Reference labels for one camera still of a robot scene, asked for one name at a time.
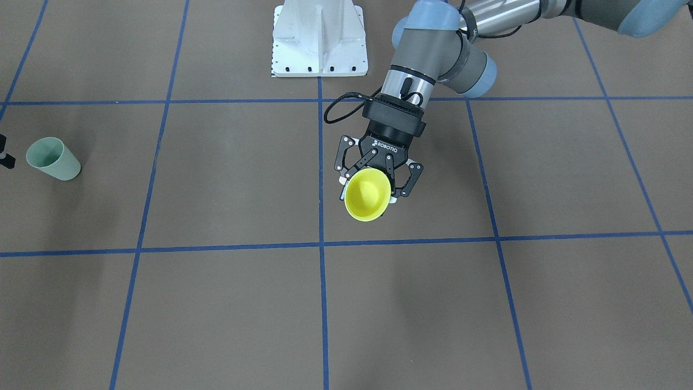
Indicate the black right gripper tip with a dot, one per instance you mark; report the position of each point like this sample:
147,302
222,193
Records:
7,160

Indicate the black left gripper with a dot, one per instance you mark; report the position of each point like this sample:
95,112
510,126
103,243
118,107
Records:
385,144

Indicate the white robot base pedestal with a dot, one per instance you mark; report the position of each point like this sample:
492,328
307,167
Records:
319,39

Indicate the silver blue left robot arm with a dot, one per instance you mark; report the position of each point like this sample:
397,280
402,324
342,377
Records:
435,44

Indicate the yellow cup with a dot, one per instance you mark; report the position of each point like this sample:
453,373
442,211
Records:
367,194

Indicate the light green cup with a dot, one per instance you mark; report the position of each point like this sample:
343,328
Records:
51,156

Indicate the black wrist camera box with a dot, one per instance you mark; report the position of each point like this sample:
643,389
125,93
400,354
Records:
393,120

